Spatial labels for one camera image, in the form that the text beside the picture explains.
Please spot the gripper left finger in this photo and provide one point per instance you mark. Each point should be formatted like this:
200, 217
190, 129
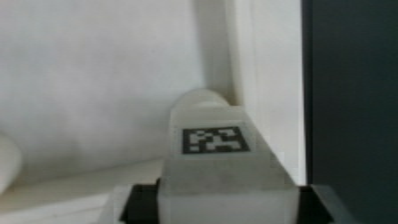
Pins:
131, 206

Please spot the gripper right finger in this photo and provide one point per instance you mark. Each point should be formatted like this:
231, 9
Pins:
321, 209

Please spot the white table leg front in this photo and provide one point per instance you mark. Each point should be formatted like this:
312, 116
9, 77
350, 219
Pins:
224, 184

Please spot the white square table top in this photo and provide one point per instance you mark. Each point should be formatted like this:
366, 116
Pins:
101, 59

